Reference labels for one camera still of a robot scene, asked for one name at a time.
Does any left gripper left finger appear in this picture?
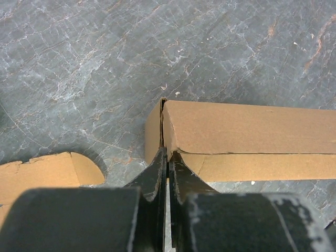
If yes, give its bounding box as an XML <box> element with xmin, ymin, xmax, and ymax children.
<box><xmin>1</xmin><ymin>148</ymin><xmax>167</xmax><ymax>251</ymax></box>

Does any large cardboard box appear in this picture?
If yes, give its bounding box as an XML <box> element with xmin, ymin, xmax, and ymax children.
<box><xmin>144</xmin><ymin>98</ymin><xmax>335</xmax><ymax>182</ymax></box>

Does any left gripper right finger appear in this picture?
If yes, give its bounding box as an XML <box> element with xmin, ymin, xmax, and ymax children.
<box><xmin>168</xmin><ymin>152</ymin><xmax>333</xmax><ymax>251</ymax></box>

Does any small cardboard box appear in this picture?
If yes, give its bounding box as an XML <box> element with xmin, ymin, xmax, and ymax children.
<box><xmin>1</xmin><ymin>152</ymin><xmax>105</xmax><ymax>223</ymax></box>

